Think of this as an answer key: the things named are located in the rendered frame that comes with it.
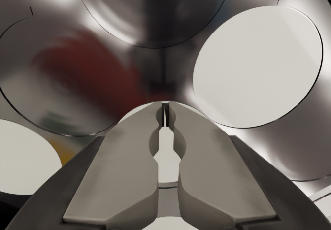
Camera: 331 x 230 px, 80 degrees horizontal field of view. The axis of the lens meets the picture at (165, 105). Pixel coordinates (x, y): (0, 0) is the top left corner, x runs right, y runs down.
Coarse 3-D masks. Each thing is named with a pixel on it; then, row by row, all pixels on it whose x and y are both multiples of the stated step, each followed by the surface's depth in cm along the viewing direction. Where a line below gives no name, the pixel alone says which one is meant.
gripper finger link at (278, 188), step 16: (240, 144) 9; (256, 160) 8; (256, 176) 7; (272, 176) 7; (272, 192) 7; (288, 192) 7; (288, 208) 6; (304, 208) 6; (240, 224) 6; (256, 224) 6; (272, 224) 6; (288, 224) 6; (304, 224) 6; (320, 224) 6
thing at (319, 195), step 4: (324, 188) 23; (328, 188) 23; (320, 192) 23; (324, 192) 23; (328, 192) 23; (312, 196) 23; (316, 196) 23; (320, 196) 23; (324, 196) 23; (312, 200) 23; (316, 200) 23
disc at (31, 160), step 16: (0, 128) 18; (16, 128) 18; (0, 144) 18; (16, 144) 19; (32, 144) 19; (48, 144) 19; (0, 160) 19; (16, 160) 20; (32, 160) 20; (48, 160) 20; (0, 176) 20; (16, 176) 21; (32, 176) 21; (48, 176) 21; (16, 192) 22; (32, 192) 22
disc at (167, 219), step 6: (168, 216) 25; (156, 222) 25; (162, 222) 25; (168, 222) 25; (174, 222) 25; (180, 222) 25; (144, 228) 26; (150, 228) 26; (156, 228) 26; (162, 228) 26; (168, 228) 26; (174, 228) 26; (180, 228) 26; (186, 228) 26; (192, 228) 26
